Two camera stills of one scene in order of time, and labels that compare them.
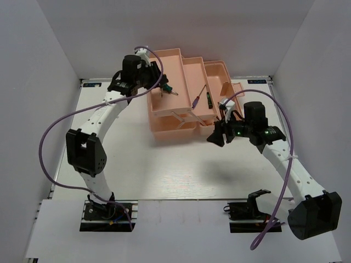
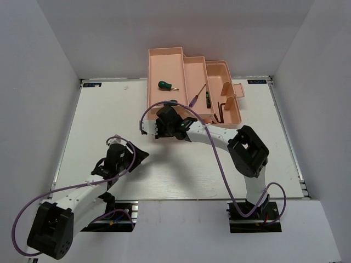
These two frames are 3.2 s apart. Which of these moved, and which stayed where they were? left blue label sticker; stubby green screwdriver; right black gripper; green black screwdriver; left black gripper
Moved: left black gripper; stubby green screwdriver; right black gripper
Stayed: left blue label sticker; green black screwdriver
